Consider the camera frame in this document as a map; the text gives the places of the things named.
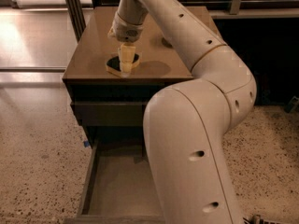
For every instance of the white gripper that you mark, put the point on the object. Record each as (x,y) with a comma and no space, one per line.
(127,32)

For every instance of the green and yellow sponge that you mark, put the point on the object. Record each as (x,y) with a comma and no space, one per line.
(116,68)

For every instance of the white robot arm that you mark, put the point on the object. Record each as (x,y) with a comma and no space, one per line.
(184,123)

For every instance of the brown drawer cabinet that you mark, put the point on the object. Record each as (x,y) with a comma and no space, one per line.
(87,79)

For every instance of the blue tape piece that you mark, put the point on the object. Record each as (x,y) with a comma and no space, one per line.
(86,143)

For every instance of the dark metal post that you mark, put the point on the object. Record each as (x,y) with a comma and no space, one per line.
(76,16)

